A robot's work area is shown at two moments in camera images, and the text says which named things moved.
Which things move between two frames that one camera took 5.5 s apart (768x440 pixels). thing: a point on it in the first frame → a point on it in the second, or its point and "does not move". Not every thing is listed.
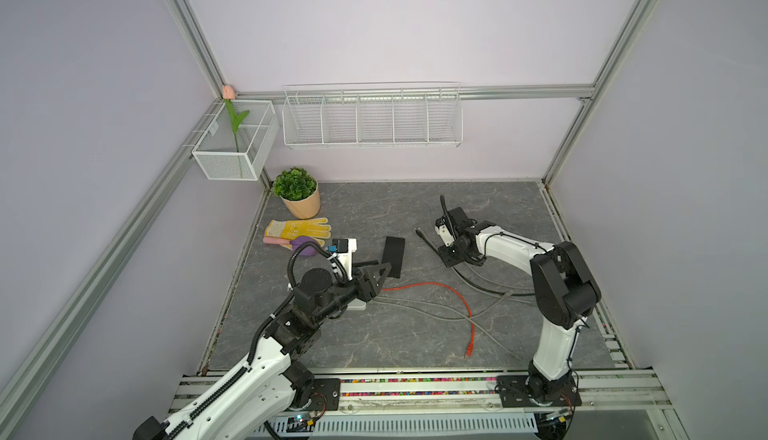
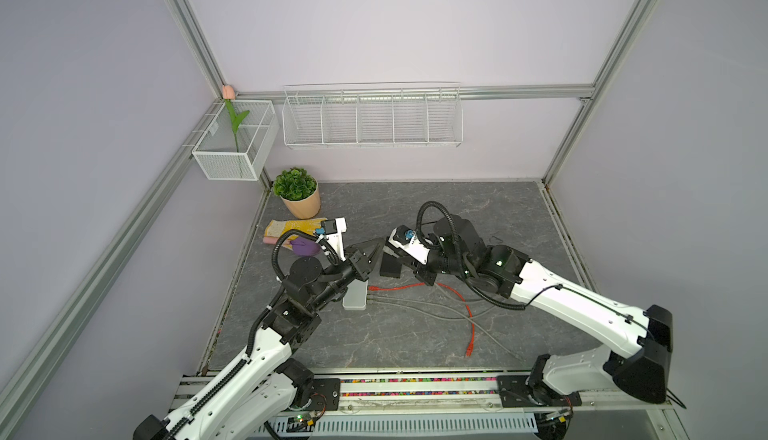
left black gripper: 365,292 → 360,265
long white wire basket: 373,115 does not move
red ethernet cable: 470,345 does not move
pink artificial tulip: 228,94 does not move
